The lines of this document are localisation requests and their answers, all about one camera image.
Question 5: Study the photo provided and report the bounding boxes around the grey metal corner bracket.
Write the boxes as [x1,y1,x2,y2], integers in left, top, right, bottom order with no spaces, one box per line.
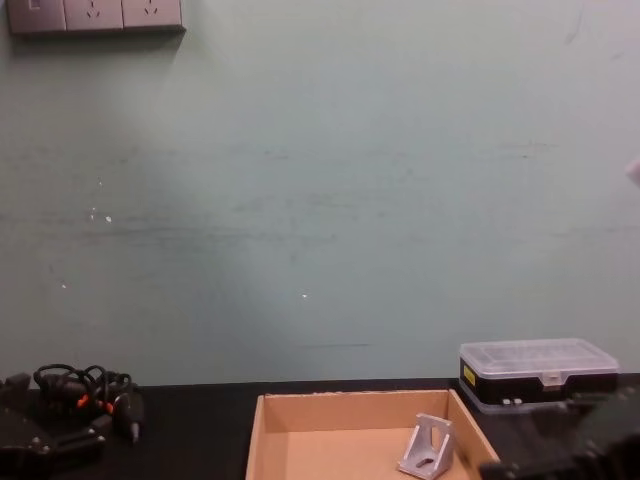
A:
[397,412,455,477]

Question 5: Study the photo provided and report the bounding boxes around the black table cloth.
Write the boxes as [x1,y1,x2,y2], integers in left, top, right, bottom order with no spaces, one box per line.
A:
[0,375,640,480]

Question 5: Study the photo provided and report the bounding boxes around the black corded tool orange parts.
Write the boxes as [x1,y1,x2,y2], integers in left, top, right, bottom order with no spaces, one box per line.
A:
[32,363,147,445]

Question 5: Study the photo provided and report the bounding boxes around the shallow brown cardboard tray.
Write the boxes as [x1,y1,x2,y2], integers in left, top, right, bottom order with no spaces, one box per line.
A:
[244,388,502,480]

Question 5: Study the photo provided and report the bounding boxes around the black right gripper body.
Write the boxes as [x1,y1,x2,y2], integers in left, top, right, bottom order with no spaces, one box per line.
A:
[569,394,640,464]

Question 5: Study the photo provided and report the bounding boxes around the clear plastic case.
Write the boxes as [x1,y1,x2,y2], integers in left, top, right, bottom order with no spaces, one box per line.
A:
[458,338,621,415]

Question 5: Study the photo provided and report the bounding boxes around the grey wall socket panel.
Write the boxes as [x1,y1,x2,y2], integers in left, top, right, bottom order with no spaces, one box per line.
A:
[5,0,187,36]

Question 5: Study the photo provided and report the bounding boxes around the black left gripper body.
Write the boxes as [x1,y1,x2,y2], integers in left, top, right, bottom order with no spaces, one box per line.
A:
[0,405,59,474]

